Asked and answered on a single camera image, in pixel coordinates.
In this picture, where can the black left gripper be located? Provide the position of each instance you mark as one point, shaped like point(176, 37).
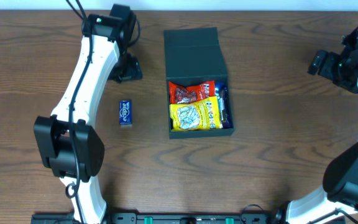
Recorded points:
point(128, 72)

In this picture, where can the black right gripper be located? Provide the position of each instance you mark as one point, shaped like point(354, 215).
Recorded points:
point(317, 62)

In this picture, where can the blue Eclipse mints tin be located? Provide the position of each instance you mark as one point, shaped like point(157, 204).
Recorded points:
point(125, 112)

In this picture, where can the red Hacks candy bag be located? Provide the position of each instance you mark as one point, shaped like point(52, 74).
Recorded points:
point(186, 95)

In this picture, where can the black gift box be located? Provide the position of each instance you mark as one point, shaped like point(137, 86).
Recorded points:
point(194, 56)

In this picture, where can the yellow Hacks candy bag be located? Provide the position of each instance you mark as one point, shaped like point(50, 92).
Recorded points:
point(200, 115)

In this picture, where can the blue Oreo cookie pack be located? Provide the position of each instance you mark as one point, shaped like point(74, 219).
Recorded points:
point(217, 88)

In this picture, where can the dark blue snack wrapper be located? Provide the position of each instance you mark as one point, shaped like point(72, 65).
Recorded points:
point(223, 109)

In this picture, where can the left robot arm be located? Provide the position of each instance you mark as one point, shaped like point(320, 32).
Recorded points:
point(67, 140)

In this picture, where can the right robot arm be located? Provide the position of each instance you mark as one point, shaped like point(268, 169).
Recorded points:
point(338, 195)

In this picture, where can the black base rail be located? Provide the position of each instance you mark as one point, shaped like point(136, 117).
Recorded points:
point(132, 218)

